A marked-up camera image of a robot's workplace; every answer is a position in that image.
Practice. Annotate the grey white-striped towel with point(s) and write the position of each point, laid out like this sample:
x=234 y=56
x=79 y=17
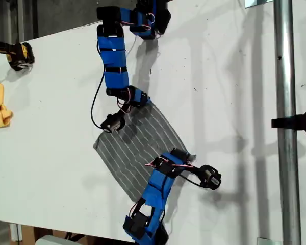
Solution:
x=132 y=163

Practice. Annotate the black clamp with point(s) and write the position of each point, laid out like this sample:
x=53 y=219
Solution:
x=295 y=122

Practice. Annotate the yellow black power drill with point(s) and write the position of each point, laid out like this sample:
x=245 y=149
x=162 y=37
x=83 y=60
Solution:
x=20 y=56

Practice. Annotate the white table leg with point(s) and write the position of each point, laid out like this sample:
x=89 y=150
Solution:
x=16 y=232

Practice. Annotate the black camera stalk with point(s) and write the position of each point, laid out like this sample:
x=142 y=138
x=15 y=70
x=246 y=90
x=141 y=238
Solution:
x=124 y=110
x=193 y=169

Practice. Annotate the black camera box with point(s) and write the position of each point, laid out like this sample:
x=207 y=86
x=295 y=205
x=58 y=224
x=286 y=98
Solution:
x=210 y=177
x=113 y=123

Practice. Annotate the steel post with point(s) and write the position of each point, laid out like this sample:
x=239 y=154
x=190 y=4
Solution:
x=286 y=127

